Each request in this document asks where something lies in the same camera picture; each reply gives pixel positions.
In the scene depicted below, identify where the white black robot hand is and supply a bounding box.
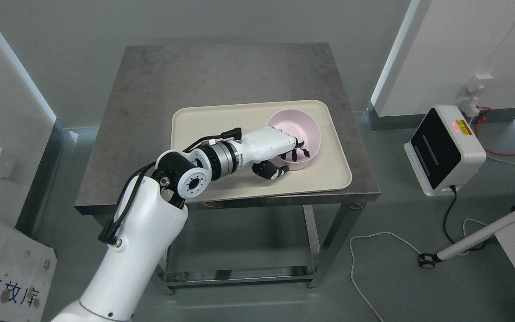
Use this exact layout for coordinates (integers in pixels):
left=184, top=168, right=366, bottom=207
left=232, top=126, right=311, bottom=181

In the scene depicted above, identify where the pink bowl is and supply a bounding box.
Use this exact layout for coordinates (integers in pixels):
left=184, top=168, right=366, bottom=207
left=266, top=109, right=321, bottom=171

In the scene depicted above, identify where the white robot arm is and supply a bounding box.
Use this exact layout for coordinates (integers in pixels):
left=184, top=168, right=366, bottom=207
left=54, top=127, right=242, bottom=322

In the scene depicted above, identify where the cream plastic tray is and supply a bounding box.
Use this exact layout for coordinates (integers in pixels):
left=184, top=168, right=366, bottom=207
left=170, top=100, right=352, bottom=204

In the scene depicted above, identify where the white black box device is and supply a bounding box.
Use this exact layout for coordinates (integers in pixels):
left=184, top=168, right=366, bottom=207
left=403, top=105, right=486, bottom=196

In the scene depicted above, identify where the white stand leg with caster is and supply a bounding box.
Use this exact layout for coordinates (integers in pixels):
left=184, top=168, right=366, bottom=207
left=418, top=211, right=515, bottom=269

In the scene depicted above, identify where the white sign board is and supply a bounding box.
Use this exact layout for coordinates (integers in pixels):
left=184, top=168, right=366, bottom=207
left=0, top=221, right=57, bottom=322

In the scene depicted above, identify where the white floor cable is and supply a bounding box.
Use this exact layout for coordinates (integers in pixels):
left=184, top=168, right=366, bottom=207
left=350, top=231, right=423, bottom=322

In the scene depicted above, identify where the black power cable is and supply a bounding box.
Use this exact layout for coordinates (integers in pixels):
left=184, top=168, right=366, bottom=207
left=443, top=186, right=488, bottom=251

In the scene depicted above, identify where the red cable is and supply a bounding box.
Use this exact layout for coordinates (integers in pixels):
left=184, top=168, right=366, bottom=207
left=477, top=106, right=515, bottom=161

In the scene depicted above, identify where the white wall socket plug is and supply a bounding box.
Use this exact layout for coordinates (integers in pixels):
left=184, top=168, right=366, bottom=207
left=459, top=73, right=493, bottom=119

